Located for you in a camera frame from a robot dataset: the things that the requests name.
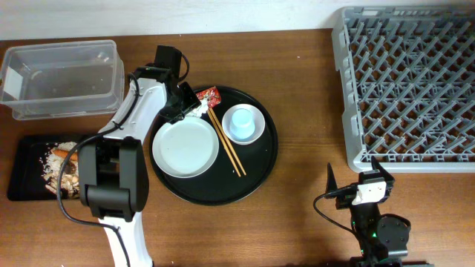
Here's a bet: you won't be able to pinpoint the round black serving tray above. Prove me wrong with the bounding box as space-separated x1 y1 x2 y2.
149 85 278 205

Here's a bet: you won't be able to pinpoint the pale grey plate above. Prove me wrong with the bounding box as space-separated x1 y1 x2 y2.
151 116 220 179

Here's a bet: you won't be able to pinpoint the orange carrot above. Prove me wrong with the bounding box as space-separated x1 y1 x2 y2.
52 149 78 161

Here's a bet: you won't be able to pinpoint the wooden chopstick right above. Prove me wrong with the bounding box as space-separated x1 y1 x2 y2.
209 108 246 176

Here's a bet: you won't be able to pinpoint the light blue cup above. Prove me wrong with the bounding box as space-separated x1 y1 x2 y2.
230 108 255 139

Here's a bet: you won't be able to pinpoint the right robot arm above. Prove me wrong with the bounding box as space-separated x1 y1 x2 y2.
318 156 411 266

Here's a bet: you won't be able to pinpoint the grey dishwasher rack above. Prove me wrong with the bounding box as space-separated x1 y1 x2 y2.
332 5 474 173

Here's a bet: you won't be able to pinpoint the white tissue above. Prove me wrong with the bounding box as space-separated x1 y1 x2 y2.
186 99 209 118

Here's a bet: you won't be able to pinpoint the wooden chopstick left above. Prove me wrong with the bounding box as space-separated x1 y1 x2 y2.
207 109 241 177

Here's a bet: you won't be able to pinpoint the wooden chopstick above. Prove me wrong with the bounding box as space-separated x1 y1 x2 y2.
207 109 241 177
209 108 246 176

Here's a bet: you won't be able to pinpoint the white small bowl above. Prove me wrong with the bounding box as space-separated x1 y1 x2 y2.
221 104 266 145

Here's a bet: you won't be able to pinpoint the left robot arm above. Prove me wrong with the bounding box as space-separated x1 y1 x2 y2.
78 45 200 266

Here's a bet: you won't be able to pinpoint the clear plastic bin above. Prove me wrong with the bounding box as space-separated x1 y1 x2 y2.
1 40 125 120

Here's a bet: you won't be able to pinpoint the rice and food scraps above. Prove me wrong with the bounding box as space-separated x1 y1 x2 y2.
40 142 79 199

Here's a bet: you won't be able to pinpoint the black rectangular tray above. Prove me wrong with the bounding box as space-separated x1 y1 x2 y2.
7 133 90 201

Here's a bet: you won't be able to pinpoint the red snack wrapper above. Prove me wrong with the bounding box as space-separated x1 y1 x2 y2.
196 86 221 108

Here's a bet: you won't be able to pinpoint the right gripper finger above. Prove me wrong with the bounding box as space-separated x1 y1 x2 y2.
325 162 338 199
370 156 386 174

